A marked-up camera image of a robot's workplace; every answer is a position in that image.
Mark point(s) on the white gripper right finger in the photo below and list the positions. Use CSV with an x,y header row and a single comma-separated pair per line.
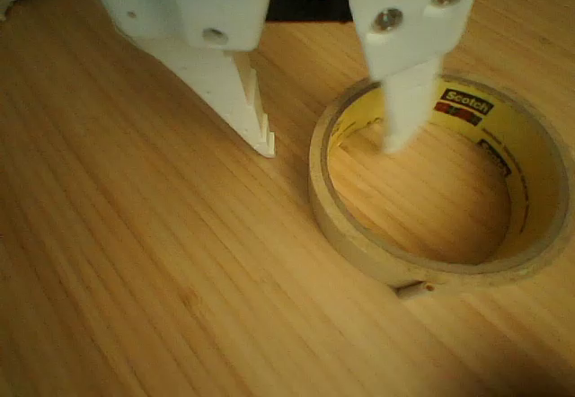
x,y
409,42

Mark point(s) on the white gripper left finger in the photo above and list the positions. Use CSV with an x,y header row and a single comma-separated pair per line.
x,y
229,96

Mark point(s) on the beige masking tape roll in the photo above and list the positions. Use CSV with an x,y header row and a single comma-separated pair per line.
x,y
355,246

